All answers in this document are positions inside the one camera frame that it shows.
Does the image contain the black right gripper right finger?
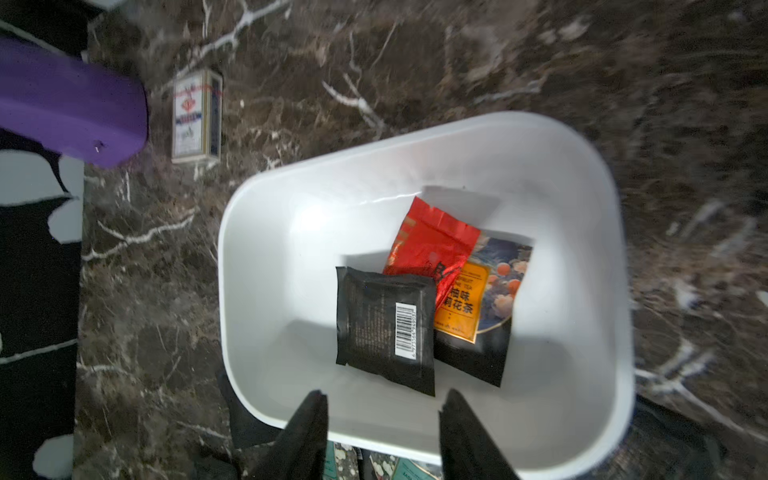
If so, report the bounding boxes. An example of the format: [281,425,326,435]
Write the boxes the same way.
[439,389,519,480]

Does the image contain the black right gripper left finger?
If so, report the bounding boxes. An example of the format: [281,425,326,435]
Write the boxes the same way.
[253,390,329,480]

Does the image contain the orange label dark tea bag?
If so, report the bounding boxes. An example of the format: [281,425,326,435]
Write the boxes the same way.
[434,234,532,387]

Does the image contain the black tea bag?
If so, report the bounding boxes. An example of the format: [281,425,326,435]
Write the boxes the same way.
[336,266,436,396]

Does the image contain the red foil tea bag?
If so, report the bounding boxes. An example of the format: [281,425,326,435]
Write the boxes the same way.
[383,197,481,307]

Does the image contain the white plastic storage box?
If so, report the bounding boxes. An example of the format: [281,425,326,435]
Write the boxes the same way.
[218,112,635,479]

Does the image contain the small white card box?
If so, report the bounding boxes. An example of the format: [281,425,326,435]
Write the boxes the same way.
[171,69,223,164]

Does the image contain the purple wedge block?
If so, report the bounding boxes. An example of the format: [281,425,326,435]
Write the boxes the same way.
[1,38,148,168]

